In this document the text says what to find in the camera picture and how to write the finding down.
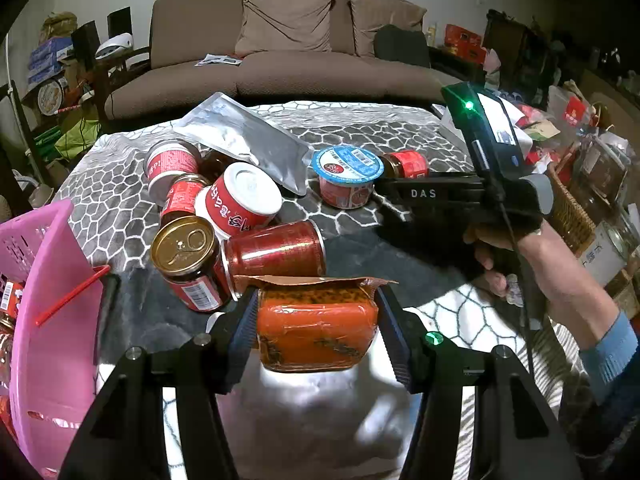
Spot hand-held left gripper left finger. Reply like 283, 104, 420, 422
60, 287, 261, 480

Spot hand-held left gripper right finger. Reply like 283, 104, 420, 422
372, 284, 583, 480

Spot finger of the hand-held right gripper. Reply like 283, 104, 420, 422
374, 175, 410, 207

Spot red label glass jar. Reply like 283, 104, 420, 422
380, 151, 430, 179

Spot blue lid red cup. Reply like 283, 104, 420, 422
311, 145, 385, 210

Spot orange sauce packet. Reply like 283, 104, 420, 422
232, 275, 398, 372

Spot gold lid sauce jar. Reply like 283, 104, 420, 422
150, 215, 232, 313

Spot pink plastic basket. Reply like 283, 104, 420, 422
0, 199, 108, 478

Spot person's right forearm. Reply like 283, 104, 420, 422
520, 220, 640, 411

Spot person's right hand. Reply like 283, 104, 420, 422
462, 220, 551, 311

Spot brown wicker basket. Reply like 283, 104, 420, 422
547, 166, 600, 256

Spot red metallic can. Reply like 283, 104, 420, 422
222, 220, 327, 297

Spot crumpled silver foil pouch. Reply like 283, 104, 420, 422
100, 355, 426, 480

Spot large glass jar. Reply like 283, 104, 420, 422
574, 135, 630, 203

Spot dark grey cushion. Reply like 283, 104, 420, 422
374, 26, 431, 68

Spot brown sofa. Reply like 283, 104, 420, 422
105, 0, 481, 121

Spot white lid red cup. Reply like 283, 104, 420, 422
195, 162, 283, 238

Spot small red label jar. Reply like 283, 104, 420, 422
160, 172, 211, 226

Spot dark wooden cabinet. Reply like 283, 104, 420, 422
485, 9, 551, 86

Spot red gift box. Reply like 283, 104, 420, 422
444, 24, 488, 63

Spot flat silver foil pouch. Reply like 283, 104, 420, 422
172, 92, 315, 196

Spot tan sofa back cushion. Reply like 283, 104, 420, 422
347, 0, 426, 58

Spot dark brown jar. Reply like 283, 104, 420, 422
200, 147, 237, 181

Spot red plastic stick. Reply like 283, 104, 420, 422
35, 266, 111, 325

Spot red and white cup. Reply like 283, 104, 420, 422
145, 140, 203, 201

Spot tan square cushion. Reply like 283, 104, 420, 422
235, 0, 338, 58

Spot white paper leaflets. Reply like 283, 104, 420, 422
195, 53, 242, 67

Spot green bags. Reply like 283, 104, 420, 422
35, 120, 101, 161

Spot round cookie tin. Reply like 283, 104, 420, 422
37, 77, 68, 116

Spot white dome device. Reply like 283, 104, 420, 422
95, 32, 135, 59

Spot black speaker box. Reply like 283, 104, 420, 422
107, 6, 133, 36
71, 21, 101, 71

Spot stack of blue boxes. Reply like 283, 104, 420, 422
27, 35, 76, 83

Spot brown bag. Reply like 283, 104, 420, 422
40, 12, 78, 41

